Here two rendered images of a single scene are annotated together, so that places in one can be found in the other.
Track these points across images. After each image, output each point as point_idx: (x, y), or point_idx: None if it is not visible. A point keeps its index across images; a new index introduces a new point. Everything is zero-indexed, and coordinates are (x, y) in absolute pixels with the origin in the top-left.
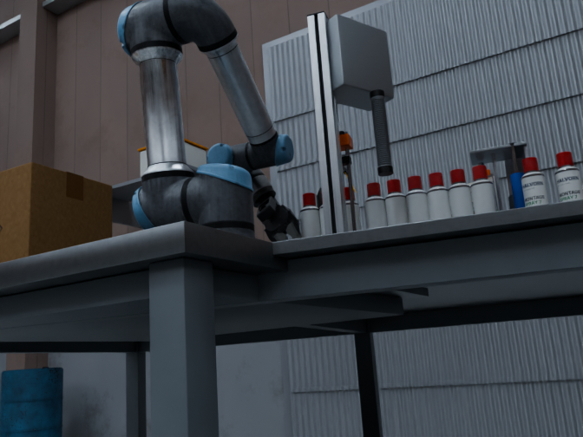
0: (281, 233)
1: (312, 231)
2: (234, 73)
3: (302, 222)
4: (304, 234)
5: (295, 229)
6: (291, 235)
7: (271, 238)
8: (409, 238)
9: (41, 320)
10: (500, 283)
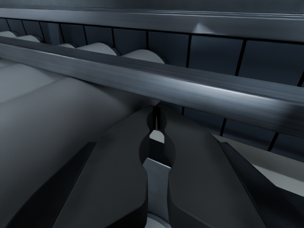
0: (187, 206)
1: (35, 88)
2: None
3: (5, 148)
4: (69, 96)
5: (85, 169)
6: (135, 158)
7: (289, 221)
8: None
9: None
10: None
